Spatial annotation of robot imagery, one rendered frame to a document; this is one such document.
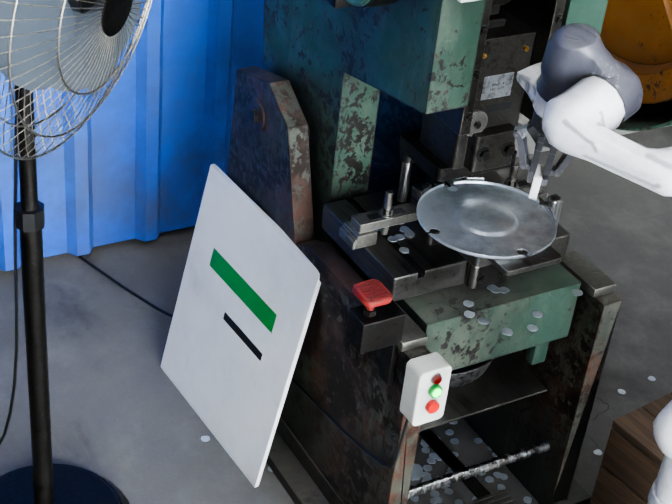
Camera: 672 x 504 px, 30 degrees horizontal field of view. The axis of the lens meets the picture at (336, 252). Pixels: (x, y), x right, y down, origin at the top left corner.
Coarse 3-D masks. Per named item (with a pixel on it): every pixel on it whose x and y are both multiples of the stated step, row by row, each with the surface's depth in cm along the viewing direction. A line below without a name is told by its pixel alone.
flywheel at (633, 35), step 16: (608, 0) 266; (624, 0) 261; (640, 0) 257; (656, 0) 253; (608, 16) 267; (624, 16) 262; (640, 16) 258; (656, 16) 254; (608, 32) 268; (624, 32) 263; (640, 32) 259; (656, 32) 255; (608, 48) 269; (624, 48) 264; (640, 48) 260; (656, 48) 256; (640, 64) 261; (656, 64) 257; (640, 80) 257; (656, 80) 253; (656, 96) 254
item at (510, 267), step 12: (540, 252) 249; (552, 252) 250; (480, 264) 256; (492, 264) 258; (504, 264) 244; (516, 264) 245; (528, 264) 245; (540, 264) 246; (552, 264) 248; (468, 276) 259; (480, 276) 258; (492, 276) 260; (504, 276) 261
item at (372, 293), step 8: (368, 280) 239; (376, 280) 239; (360, 288) 237; (368, 288) 237; (376, 288) 237; (384, 288) 237; (360, 296) 235; (368, 296) 235; (376, 296) 235; (384, 296) 235; (368, 304) 234; (376, 304) 234; (384, 304) 235
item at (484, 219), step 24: (432, 192) 264; (456, 192) 265; (480, 192) 266; (504, 192) 267; (432, 216) 256; (456, 216) 257; (480, 216) 257; (504, 216) 258; (528, 216) 260; (552, 216) 260; (456, 240) 250; (480, 240) 250; (504, 240) 251; (528, 240) 252; (552, 240) 252
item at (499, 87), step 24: (504, 24) 243; (504, 48) 240; (528, 48) 242; (480, 72) 241; (504, 72) 244; (480, 96) 244; (504, 96) 247; (432, 120) 254; (480, 120) 246; (504, 120) 251; (432, 144) 256; (456, 144) 248; (480, 144) 247; (504, 144) 250; (456, 168) 251; (480, 168) 250
